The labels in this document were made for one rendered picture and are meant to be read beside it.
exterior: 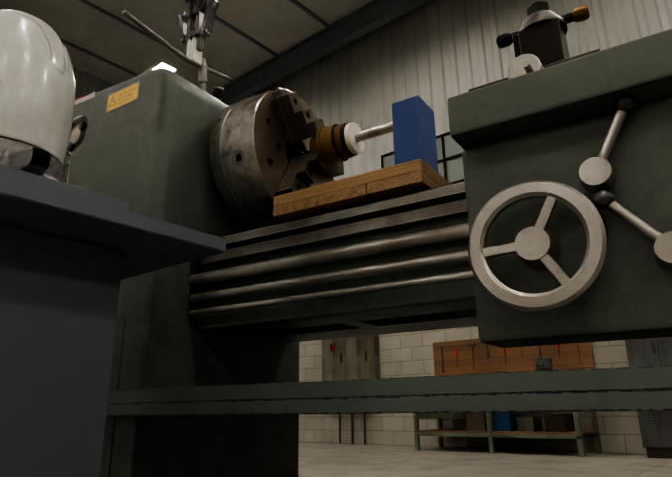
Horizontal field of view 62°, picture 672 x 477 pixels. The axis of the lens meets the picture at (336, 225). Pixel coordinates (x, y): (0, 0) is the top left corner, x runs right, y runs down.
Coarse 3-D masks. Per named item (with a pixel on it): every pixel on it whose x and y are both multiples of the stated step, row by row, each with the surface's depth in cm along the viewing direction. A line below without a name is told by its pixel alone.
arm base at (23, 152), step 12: (0, 144) 70; (12, 144) 71; (24, 144) 72; (0, 156) 70; (12, 156) 70; (24, 156) 68; (36, 156) 71; (48, 156) 70; (24, 168) 68; (36, 168) 68; (48, 168) 74; (60, 168) 78; (60, 180) 78
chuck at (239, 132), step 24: (264, 96) 122; (240, 120) 119; (264, 120) 120; (240, 144) 117; (264, 144) 118; (288, 144) 133; (240, 168) 118; (264, 168) 117; (240, 192) 120; (264, 192) 117; (264, 216) 123
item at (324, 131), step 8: (320, 128) 122; (328, 128) 121; (336, 128) 120; (320, 136) 121; (328, 136) 120; (336, 136) 119; (312, 144) 123; (320, 144) 120; (328, 144) 120; (336, 144) 119; (344, 144) 118; (320, 152) 121; (328, 152) 120; (336, 152) 120; (344, 152) 120; (328, 160) 122; (336, 160) 122; (344, 160) 123
